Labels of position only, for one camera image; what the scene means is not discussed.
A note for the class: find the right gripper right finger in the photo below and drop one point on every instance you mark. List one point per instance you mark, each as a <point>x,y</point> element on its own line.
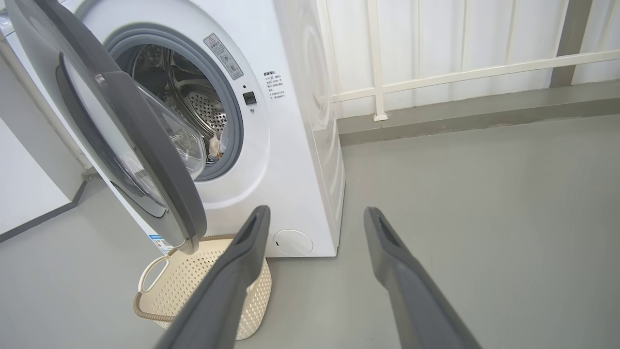
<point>411,295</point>

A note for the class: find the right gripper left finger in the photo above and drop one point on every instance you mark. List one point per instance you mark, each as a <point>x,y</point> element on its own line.
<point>227,291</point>

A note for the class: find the white and pale blue garment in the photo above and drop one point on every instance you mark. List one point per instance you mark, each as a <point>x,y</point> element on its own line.
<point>215,145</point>

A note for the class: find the black round glass washer door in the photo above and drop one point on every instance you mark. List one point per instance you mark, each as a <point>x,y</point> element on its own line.
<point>160,160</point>

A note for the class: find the white front-load washing machine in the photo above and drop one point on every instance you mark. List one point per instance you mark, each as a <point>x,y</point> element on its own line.
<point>290,169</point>

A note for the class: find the black door latch socket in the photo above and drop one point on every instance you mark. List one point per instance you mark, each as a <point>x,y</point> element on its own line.
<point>249,98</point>

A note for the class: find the stainless steel washing machine drum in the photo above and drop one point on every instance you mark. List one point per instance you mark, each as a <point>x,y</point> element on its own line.
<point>193,97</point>

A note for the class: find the cream perforated laundry basket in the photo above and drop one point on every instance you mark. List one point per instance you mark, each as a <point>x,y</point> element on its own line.
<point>179,286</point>

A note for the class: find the round white filter cover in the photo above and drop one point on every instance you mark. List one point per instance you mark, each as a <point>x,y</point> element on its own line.
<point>293,243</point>

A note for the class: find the blue energy label sticker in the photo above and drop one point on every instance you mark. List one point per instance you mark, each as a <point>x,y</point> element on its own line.
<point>160,245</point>

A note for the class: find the black text instruction sticker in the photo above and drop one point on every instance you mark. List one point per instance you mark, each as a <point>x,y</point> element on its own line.
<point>274,85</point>

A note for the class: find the grey warning label sticker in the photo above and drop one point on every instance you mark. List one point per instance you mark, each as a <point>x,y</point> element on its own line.
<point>223,55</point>

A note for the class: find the white metal railing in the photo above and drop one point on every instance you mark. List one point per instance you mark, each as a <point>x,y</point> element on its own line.
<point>375,58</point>

